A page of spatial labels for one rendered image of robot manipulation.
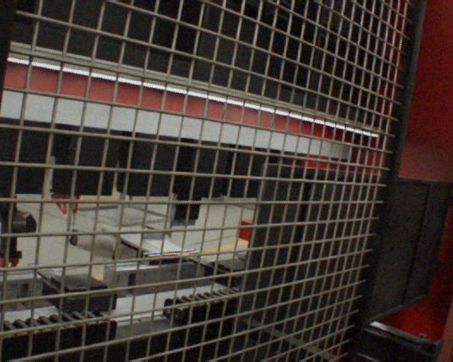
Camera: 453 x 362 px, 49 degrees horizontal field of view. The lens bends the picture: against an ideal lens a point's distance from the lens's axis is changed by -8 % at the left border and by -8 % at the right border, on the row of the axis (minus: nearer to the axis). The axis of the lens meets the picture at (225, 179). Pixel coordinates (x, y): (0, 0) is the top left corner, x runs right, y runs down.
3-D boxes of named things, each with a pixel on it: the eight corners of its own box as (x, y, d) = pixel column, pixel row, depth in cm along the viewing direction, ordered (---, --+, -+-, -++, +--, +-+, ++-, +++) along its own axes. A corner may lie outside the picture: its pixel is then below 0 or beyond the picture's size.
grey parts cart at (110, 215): (122, 235, 574) (135, 150, 564) (171, 252, 543) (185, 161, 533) (66, 244, 495) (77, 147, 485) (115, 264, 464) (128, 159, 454)
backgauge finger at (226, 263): (195, 258, 159) (198, 242, 159) (261, 284, 142) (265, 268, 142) (166, 260, 150) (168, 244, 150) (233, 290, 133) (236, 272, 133)
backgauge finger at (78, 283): (54, 269, 122) (56, 250, 122) (116, 309, 105) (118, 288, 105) (10, 272, 113) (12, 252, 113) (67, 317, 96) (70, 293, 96)
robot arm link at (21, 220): (7, 194, 163) (-10, 203, 155) (32, 193, 159) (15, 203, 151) (16, 227, 166) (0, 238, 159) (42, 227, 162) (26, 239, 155)
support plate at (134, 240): (142, 229, 182) (143, 226, 182) (195, 251, 165) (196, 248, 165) (101, 230, 169) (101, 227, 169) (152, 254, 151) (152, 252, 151)
